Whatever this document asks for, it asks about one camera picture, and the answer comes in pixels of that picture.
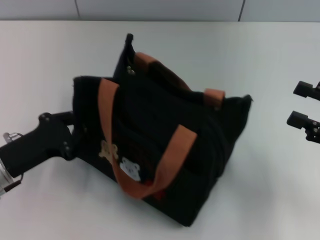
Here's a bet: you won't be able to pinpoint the black food bag brown straps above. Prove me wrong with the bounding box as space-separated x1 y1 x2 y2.
71 32 255 179

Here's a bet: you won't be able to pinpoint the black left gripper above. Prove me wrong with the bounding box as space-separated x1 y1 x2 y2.
0 111 76 176

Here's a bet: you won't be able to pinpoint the silver left cable connector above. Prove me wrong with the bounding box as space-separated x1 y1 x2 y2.
2 131 24 145

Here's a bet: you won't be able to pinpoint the dark left wrist cable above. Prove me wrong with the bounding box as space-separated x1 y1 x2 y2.
4 172 25 192

